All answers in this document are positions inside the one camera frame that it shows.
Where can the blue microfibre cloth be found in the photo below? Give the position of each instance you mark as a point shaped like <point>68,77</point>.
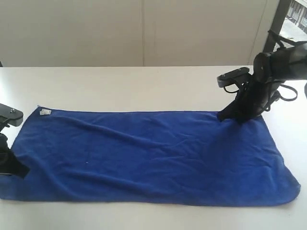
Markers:
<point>172,157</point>

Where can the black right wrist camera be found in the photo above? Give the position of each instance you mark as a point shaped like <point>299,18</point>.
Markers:
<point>237,76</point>

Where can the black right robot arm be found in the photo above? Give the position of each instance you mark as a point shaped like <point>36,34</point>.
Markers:
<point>287,64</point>

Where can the black window frame post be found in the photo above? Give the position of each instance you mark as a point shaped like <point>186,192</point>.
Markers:
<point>277,23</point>

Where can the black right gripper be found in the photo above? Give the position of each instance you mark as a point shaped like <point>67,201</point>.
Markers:
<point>252,98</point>

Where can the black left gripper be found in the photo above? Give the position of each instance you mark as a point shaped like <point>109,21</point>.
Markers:
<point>8,162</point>

